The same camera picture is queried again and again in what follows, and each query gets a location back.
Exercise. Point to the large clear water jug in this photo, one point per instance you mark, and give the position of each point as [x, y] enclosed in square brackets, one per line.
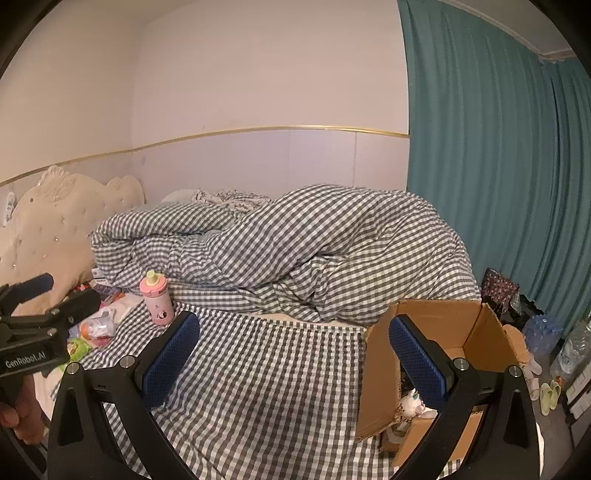
[572, 350]

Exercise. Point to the patterned cloth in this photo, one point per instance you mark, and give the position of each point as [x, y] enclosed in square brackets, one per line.
[231, 199]

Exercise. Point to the light green packet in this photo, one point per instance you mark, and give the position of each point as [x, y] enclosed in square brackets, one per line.
[78, 350]

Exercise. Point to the green slipper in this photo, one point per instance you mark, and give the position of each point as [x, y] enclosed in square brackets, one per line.
[555, 392]
[545, 399]

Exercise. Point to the gold wall trim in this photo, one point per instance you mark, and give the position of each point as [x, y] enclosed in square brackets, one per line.
[231, 134]

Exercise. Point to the white wall socket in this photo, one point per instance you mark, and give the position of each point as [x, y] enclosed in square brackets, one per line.
[10, 210]

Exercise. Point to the white pillow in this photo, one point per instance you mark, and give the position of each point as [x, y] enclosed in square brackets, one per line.
[178, 196]

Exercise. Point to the grey white checkered sheet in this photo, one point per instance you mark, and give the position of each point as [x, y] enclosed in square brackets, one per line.
[277, 392]

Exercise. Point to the teal curtain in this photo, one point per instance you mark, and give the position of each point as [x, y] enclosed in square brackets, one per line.
[498, 161]

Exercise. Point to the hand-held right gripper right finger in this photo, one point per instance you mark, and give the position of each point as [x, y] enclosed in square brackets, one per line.
[415, 360]

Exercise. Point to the patterned bag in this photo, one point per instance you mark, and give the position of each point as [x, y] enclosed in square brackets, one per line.
[498, 290]

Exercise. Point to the pink drinking bottle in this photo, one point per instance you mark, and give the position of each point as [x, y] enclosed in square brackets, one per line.
[157, 302]

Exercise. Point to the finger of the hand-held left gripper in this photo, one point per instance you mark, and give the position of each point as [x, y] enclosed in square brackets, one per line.
[32, 286]
[78, 307]

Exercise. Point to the cream tufted headboard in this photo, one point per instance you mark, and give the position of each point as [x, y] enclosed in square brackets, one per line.
[69, 207]

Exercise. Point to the white paper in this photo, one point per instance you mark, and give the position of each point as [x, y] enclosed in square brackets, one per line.
[411, 404]

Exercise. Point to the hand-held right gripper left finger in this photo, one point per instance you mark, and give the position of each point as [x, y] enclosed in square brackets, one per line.
[171, 360]

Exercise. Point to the person's left hand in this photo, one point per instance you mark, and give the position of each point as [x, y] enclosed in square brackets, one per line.
[23, 415]

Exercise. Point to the brown cardboard box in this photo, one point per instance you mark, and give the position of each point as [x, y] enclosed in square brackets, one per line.
[489, 332]

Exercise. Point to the wrapped pack of water bottles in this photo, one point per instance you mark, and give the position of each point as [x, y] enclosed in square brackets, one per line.
[542, 334]

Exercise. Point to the green white box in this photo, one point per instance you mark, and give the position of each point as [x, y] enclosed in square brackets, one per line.
[99, 274]

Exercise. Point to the grey white checkered duvet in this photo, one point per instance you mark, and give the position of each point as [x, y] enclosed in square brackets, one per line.
[300, 244]

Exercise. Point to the clear bottle orange cap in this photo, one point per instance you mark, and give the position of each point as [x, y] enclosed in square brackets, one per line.
[97, 327]

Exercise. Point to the white suitcase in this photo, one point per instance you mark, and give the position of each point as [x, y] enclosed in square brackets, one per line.
[579, 392]

